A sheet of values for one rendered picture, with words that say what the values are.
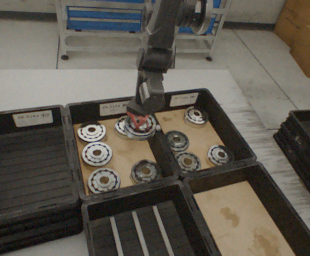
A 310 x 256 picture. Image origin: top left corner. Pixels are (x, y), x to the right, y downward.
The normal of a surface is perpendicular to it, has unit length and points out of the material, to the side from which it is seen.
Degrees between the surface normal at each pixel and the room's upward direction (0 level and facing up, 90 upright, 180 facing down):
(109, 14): 90
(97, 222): 0
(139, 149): 0
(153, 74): 7
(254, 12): 90
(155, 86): 10
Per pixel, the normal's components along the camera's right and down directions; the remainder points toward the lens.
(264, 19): 0.20, 0.73
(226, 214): 0.14, -0.68
